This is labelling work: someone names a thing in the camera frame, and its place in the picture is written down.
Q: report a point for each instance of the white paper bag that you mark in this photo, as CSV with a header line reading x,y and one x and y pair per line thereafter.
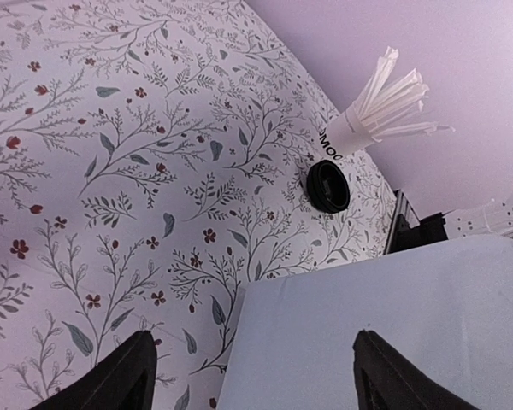
x,y
446,307

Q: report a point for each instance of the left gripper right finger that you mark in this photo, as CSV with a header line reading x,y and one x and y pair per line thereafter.
x,y
385,379

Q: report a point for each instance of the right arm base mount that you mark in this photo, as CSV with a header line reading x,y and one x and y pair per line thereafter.
x,y
407,231

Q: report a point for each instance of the floral table mat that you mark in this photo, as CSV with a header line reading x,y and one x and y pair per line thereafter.
x,y
152,164

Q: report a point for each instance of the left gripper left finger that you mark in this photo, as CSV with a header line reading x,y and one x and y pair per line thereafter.
x,y
125,379

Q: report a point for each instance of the stack of black lids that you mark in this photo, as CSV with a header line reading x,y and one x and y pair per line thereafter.
x,y
327,188

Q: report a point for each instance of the white cup holding straws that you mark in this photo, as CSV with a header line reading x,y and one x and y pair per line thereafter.
x,y
343,136

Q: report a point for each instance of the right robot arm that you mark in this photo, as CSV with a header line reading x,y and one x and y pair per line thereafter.
x,y
495,217

